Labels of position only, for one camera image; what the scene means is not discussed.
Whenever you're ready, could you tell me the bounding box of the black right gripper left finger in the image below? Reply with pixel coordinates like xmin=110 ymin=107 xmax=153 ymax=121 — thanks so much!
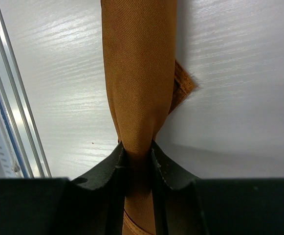
xmin=0 ymin=143 xmax=128 ymax=235

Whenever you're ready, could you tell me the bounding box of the brown cloth napkin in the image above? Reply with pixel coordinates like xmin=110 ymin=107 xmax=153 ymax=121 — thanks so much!
xmin=101 ymin=0 xmax=195 ymax=235

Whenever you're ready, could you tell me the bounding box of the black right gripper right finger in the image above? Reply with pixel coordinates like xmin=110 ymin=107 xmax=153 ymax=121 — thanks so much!
xmin=151 ymin=142 xmax=284 ymax=235

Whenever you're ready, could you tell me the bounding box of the aluminium front frame rail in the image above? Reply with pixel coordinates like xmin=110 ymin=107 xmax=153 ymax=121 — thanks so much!
xmin=0 ymin=10 xmax=51 ymax=178

